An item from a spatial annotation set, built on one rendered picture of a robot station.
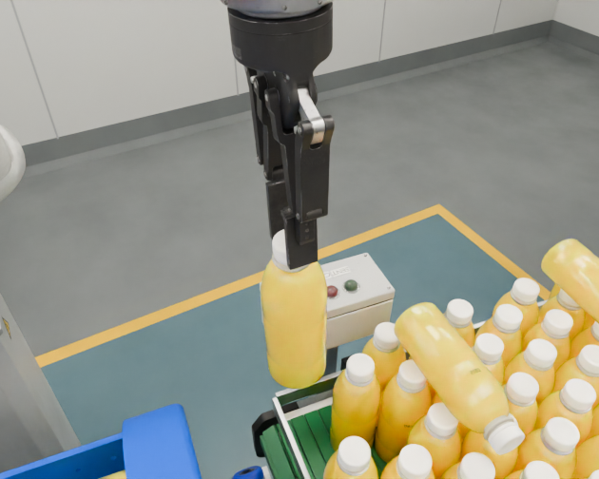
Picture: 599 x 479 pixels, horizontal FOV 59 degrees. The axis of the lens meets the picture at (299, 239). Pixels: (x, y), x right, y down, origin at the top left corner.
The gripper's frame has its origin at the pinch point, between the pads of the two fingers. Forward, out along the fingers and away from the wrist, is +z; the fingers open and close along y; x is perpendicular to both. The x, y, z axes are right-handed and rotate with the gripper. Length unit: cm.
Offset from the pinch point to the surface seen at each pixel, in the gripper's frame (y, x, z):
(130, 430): 3.1, -20.3, 18.4
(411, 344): 1.0, 15.7, 25.8
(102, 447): -2.8, -25.2, 28.4
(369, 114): -251, 153, 142
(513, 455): 16.2, 22.6, 34.5
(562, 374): 9, 38, 36
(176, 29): -280, 39, 75
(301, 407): -11, 4, 51
